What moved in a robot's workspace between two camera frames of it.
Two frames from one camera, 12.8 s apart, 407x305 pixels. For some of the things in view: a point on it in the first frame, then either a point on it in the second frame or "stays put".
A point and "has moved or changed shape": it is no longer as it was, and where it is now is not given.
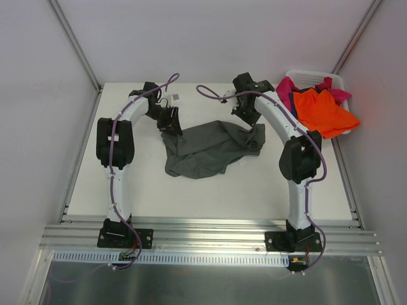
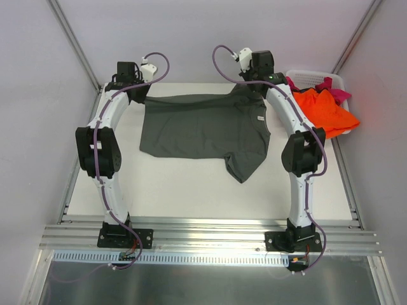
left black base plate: [125, 237] stays put
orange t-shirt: [318, 112] stays put
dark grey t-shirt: [206, 149] has moved or changed shape
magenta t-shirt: [284, 87] stays put
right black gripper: [243, 112] → [254, 86]
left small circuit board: [126, 257] stays put
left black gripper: [170, 119] → [140, 94]
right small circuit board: [299, 261] stays put
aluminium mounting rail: [338, 237] stays put
